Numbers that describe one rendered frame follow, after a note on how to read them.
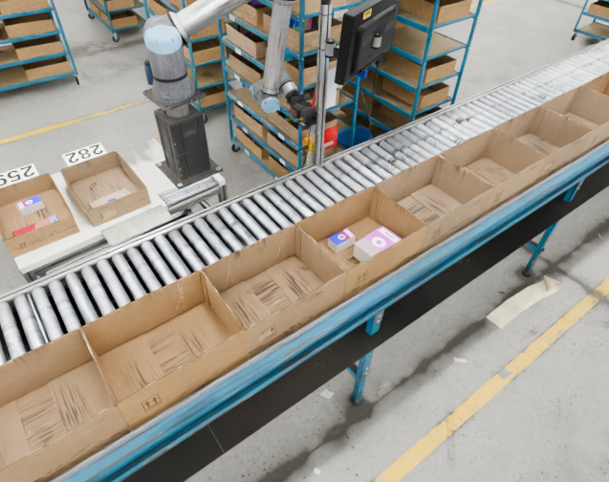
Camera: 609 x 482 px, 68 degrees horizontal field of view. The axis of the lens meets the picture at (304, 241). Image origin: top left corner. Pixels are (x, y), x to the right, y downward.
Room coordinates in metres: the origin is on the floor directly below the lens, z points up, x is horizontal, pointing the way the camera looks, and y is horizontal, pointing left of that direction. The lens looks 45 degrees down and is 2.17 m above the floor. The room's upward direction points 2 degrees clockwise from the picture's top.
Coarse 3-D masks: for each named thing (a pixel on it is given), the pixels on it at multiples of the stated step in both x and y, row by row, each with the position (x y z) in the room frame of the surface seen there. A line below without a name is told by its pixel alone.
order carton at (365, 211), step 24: (360, 192) 1.40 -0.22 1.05; (312, 216) 1.25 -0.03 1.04; (336, 216) 1.33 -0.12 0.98; (360, 216) 1.41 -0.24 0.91; (384, 216) 1.38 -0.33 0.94; (408, 216) 1.29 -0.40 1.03; (408, 240) 1.16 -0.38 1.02; (360, 264) 1.02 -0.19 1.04; (384, 264) 1.10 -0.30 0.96; (360, 288) 1.03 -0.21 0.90
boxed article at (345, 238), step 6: (336, 234) 1.28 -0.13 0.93; (342, 234) 1.28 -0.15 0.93; (348, 234) 1.28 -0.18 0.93; (354, 234) 1.28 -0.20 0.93; (330, 240) 1.25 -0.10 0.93; (336, 240) 1.24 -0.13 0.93; (342, 240) 1.25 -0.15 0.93; (348, 240) 1.25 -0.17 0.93; (354, 240) 1.27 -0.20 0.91; (330, 246) 1.24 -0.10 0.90; (336, 246) 1.22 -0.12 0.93; (342, 246) 1.23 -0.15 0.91; (348, 246) 1.25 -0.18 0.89; (336, 252) 1.21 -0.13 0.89
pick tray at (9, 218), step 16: (48, 176) 1.73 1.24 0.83; (0, 192) 1.60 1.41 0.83; (16, 192) 1.64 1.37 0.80; (32, 192) 1.67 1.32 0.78; (48, 192) 1.69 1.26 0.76; (0, 208) 1.57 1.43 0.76; (16, 208) 1.57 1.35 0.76; (48, 208) 1.57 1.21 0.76; (64, 208) 1.58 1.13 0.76; (0, 224) 1.46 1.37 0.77; (16, 224) 1.47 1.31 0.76; (64, 224) 1.41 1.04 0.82; (16, 240) 1.29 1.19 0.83; (32, 240) 1.32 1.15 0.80; (48, 240) 1.36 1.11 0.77; (16, 256) 1.27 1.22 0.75
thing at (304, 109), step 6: (306, 102) 2.04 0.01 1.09; (294, 108) 1.98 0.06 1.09; (300, 108) 1.98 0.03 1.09; (306, 108) 1.99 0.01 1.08; (312, 108) 2.01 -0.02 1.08; (294, 114) 1.97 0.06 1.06; (300, 114) 1.97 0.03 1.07; (306, 114) 1.99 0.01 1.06; (312, 114) 2.01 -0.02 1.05; (306, 120) 2.00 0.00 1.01
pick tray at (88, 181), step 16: (96, 160) 1.87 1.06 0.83; (112, 160) 1.91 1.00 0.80; (64, 176) 1.71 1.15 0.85; (80, 176) 1.81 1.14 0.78; (96, 176) 1.83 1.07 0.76; (112, 176) 1.84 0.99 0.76; (128, 176) 1.84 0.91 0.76; (80, 192) 1.70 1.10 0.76; (96, 192) 1.70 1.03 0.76; (112, 192) 1.71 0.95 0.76; (144, 192) 1.63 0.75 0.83; (96, 208) 1.49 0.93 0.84; (112, 208) 1.53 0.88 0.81; (128, 208) 1.57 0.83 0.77; (96, 224) 1.47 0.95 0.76
